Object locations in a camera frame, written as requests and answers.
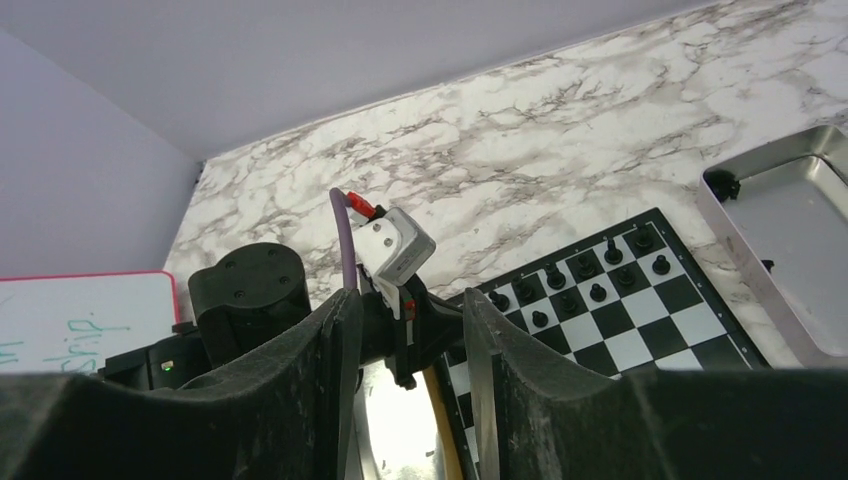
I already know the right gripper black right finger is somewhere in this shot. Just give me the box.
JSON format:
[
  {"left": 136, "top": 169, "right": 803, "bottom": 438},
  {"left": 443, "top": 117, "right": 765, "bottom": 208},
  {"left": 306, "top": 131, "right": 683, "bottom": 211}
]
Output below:
[{"left": 463, "top": 289, "right": 847, "bottom": 479}]

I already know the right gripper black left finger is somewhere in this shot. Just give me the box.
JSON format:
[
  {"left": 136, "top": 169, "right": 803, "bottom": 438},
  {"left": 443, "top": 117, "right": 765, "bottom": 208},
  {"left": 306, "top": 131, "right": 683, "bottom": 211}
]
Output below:
[{"left": 1, "top": 289, "right": 364, "bottom": 479}]

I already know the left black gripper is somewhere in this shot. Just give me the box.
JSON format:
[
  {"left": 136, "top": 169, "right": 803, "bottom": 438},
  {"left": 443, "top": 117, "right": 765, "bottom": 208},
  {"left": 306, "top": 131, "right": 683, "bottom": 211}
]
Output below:
[{"left": 99, "top": 242, "right": 463, "bottom": 391}]

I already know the black chess pawn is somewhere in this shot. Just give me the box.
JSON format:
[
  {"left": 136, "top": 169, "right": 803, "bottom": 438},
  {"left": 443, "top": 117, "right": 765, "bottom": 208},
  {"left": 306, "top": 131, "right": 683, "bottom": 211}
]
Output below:
[
  {"left": 532, "top": 310, "right": 549, "bottom": 329},
  {"left": 589, "top": 283, "right": 608, "bottom": 303},
  {"left": 705, "top": 171, "right": 741, "bottom": 203},
  {"left": 616, "top": 266, "right": 635, "bottom": 287},
  {"left": 559, "top": 292, "right": 579, "bottom": 314}
]

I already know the black chess piece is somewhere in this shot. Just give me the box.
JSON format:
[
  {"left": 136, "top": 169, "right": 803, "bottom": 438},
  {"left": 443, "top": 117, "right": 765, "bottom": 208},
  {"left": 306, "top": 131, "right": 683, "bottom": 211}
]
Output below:
[
  {"left": 634, "top": 225, "right": 654, "bottom": 252},
  {"left": 511, "top": 275, "right": 535, "bottom": 304},
  {"left": 488, "top": 291, "right": 511, "bottom": 312},
  {"left": 604, "top": 237, "right": 624, "bottom": 265},
  {"left": 544, "top": 262, "right": 567, "bottom": 290},
  {"left": 652, "top": 254, "right": 671, "bottom": 275}
]

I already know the black chess bishop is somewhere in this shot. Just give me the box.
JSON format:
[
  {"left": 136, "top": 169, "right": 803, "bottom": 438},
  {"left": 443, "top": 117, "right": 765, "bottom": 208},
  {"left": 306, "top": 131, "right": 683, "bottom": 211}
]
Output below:
[{"left": 577, "top": 254, "right": 597, "bottom": 280}]

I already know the white box of black pieces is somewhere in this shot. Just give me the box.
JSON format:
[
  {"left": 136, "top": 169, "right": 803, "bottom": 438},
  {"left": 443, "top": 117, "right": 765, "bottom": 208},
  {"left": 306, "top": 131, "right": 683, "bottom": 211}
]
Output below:
[{"left": 696, "top": 125, "right": 847, "bottom": 368}]

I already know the gold metal tin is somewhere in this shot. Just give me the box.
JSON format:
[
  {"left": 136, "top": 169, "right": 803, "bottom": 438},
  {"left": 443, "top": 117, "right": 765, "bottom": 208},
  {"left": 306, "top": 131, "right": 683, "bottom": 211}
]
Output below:
[{"left": 347, "top": 362, "right": 464, "bottom": 479}]

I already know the black white chessboard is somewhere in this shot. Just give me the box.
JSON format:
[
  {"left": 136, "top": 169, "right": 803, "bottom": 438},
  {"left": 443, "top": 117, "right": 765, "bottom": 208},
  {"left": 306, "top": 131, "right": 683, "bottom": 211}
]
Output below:
[{"left": 433, "top": 207, "right": 770, "bottom": 480}]

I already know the red framed whiteboard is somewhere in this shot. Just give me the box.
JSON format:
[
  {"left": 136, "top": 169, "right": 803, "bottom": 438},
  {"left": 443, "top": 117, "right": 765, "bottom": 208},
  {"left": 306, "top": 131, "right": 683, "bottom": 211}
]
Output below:
[{"left": 1, "top": 270, "right": 180, "bottom": 374}]

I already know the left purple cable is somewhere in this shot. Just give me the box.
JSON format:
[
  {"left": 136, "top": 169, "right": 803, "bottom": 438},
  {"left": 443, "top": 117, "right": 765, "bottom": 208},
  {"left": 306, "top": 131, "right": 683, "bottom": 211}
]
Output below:
[{"left": 329, "top": 187, "right": 360, "bottom": 293}]

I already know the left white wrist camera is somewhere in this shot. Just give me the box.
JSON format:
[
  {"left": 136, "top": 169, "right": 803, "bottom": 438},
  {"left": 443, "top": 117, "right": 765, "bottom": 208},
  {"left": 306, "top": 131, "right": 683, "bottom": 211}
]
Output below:
[{"left": 353, "top": 207, "right": 436, "bottom": 286}]

